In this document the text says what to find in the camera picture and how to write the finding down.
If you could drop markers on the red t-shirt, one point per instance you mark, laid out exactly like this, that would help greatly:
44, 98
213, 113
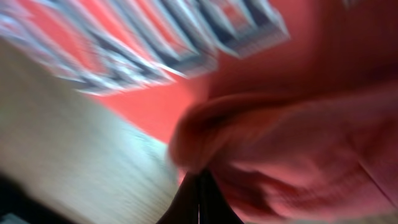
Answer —
291, 105

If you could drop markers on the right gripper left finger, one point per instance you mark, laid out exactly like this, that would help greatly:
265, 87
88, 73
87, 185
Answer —
184, 206

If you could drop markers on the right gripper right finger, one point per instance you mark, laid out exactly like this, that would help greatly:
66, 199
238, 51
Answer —
213, 208

